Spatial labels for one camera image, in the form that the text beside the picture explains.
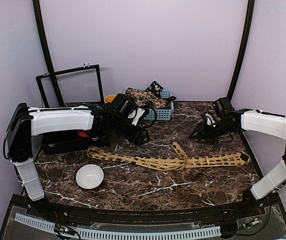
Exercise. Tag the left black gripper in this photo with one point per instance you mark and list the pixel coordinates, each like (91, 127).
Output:
(138, 141)

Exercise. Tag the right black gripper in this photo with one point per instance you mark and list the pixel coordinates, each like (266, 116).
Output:
(201, 127)

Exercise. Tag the yellow beetle-pattern tie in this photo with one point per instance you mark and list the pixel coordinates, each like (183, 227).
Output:
(173, 164)

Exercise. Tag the white bowl orange outside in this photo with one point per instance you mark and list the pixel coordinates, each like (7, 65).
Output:
(89, 177)

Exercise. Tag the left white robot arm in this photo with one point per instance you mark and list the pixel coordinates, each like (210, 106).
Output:
(28, 122)

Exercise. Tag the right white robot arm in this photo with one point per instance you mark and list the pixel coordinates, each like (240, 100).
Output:
(269, 124)

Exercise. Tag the white mug yellow inside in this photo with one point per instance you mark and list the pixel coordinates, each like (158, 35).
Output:
(109, 98)

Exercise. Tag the floral patterned tie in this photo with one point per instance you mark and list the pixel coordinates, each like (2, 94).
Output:
(142, 98)

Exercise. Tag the light blue plastic basket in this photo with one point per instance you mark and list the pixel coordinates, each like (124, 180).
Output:
(160, 114)

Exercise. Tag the rolled orange black tie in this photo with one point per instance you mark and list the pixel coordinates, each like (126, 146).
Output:
(83, 135)

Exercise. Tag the black floral tie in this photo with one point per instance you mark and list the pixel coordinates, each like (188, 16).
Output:
(154, 88)

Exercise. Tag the black display box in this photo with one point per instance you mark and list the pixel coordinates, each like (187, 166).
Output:
(78, 86)

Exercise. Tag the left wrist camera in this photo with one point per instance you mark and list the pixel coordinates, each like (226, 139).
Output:
(121, 103)

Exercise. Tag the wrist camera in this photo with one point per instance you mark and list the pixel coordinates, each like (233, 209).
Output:
(121, 103)
(223, 107)

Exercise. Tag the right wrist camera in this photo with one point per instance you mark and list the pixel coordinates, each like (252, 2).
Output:
(223, 107)

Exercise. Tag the black front rail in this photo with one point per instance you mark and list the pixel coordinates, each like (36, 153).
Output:
(70, 211)

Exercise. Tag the white cable duct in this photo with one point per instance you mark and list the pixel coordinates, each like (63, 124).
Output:
(81, 233)

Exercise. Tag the right black frame post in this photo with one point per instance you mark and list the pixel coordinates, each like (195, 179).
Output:
(242, 48)

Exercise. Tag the black frame post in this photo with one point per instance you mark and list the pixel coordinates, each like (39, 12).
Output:
(242, 48)
(45, 49)

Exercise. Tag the left black frame post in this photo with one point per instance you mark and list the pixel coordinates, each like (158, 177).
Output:
(45, 49)

